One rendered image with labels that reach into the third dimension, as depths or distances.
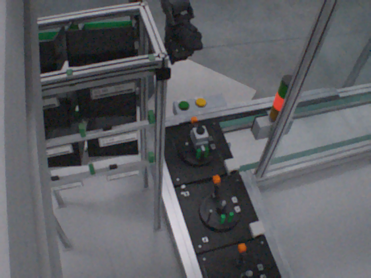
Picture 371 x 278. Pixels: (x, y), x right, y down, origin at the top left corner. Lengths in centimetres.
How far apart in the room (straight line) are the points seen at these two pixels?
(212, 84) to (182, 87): 14
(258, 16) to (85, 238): 286
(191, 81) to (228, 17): 193
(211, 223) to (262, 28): 259
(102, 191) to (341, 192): 94
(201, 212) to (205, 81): 72
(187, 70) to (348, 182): 88
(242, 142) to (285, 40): 214
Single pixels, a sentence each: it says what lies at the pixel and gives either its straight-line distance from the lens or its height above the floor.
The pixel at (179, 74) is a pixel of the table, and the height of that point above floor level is 86.
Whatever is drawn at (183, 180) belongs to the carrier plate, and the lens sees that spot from 135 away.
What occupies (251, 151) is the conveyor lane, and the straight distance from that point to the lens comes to 152.
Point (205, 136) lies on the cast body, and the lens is 131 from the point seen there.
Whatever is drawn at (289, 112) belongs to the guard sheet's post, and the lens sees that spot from 113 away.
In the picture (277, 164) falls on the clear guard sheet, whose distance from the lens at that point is 140.
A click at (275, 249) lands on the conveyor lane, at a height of 96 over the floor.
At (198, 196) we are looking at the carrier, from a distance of 132.
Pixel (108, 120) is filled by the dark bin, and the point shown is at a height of 122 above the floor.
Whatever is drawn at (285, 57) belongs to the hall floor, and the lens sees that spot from 338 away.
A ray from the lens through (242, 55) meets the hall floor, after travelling 326.
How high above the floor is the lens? 215
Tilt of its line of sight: 54 degrees down
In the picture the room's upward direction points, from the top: 6 degrees clockwise
